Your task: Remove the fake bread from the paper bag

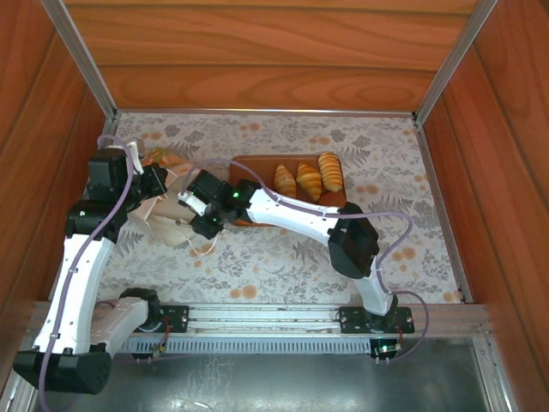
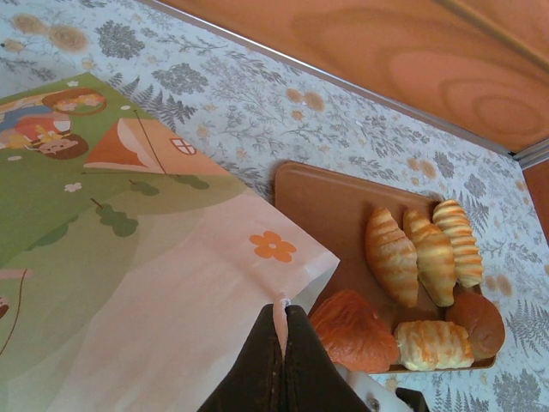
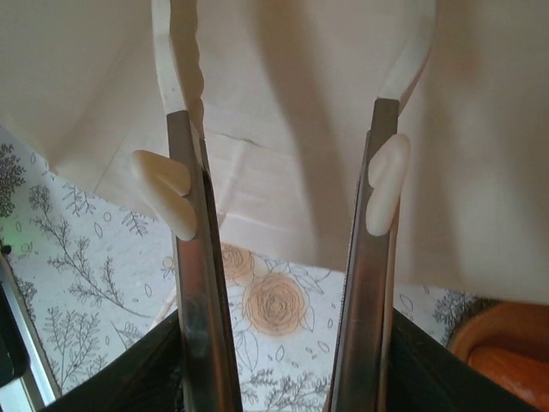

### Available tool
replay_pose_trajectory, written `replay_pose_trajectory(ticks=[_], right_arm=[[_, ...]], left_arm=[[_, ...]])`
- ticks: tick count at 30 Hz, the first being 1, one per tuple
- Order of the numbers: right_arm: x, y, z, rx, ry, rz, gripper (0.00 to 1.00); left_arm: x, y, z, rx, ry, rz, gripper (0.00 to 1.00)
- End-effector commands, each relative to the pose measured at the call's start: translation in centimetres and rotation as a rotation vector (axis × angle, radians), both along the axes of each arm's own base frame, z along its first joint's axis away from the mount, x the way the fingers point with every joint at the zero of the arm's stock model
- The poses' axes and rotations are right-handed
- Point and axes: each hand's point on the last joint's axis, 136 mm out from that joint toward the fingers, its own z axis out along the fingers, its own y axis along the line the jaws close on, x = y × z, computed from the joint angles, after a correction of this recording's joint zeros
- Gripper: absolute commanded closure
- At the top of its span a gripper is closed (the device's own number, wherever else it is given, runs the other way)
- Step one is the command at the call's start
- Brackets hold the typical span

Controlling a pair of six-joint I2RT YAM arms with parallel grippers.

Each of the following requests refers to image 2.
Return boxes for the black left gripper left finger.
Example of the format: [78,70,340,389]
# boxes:
[196,302,287,412]

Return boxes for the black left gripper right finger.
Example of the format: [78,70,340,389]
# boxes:
[276,302,372,412]

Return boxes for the red triangular fake bread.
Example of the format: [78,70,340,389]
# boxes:
[308,288,401,373]

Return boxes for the orange streaked fake pastry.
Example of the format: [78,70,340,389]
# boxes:
[393,319,475,373]

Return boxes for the round brown fake bun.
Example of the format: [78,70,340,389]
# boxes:
[444,292,506,361]

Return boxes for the striped golden fake croissant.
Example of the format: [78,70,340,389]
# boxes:
[364,206,419,308]
[401,208,456,308]

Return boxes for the ribbed long fake bread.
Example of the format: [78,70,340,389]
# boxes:
[431,199,485,288]

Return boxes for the brown rectangular tray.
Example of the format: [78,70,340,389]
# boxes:
[273,160,507,374]

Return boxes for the white printed paper bag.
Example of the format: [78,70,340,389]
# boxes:
[0,71,342,412]

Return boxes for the floral patterned tablecloth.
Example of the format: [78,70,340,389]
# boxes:
[0,0,549,412]

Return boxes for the aluminium frame post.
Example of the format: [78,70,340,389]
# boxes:
[512,139,549,167]

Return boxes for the aluminium frame bar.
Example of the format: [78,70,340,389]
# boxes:
[136,0,522,161]

